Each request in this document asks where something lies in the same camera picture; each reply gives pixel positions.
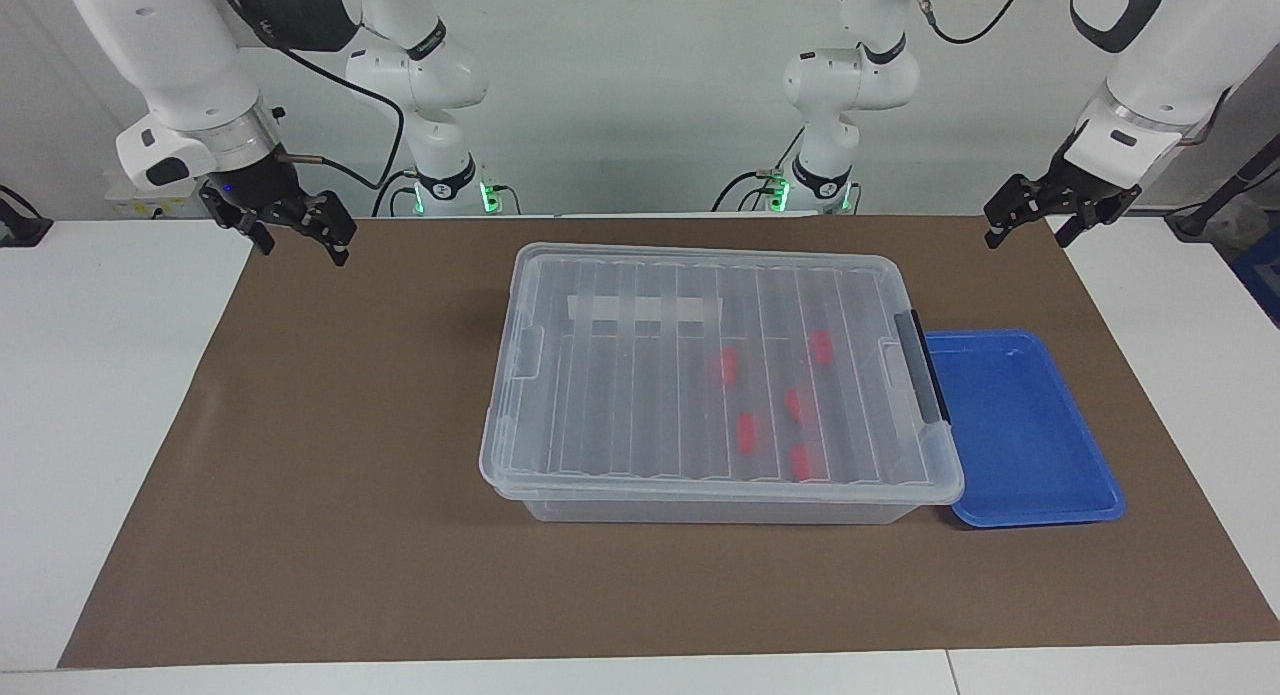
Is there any white wall socket box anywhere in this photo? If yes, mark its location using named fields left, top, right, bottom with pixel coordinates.
left=105, top=175, right=216, bottom=219

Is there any clear ribbed plastic lid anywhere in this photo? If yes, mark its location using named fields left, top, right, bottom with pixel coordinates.
left=479, top=243, right=966, bottom=504

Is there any black clamp mount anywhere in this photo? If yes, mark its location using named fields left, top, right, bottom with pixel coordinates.
left=0, top=185, right=53, bottom=248

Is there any clear plastic storage box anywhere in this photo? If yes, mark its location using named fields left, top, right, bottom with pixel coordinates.
left=488, top=243, right=966, bottom=524

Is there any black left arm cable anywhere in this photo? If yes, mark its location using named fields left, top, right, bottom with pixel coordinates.
left=910, top=0, right=1233, bottom=151

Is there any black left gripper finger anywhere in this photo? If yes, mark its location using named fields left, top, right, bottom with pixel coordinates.
left=1055, top=195, right=1113, bottom=248
left=984, top=175, right=1051, bottom=250

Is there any black stand pole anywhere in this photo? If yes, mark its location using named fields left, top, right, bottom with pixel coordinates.
left=1165, top=135, right=1280, bottom=241

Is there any black box latch handle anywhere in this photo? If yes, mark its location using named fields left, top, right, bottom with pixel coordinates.
left=895, top=310, right=949, bottom=424

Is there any black base cable bundle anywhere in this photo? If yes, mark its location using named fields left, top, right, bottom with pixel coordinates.
left=372, top=170, right=421, bottom=218
left=712, top=125, right=809, bottom=214

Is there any blue plastic tray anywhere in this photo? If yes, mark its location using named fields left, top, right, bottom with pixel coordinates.
left=920, top=329, right=1127, bottom=529

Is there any brown table mat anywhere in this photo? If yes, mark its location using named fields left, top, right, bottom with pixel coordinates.
left=58, top=215, right=1280, bottom=669

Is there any blue crate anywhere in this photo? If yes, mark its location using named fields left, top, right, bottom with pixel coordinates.
left=1230, top=225, right=1280, bottom=326

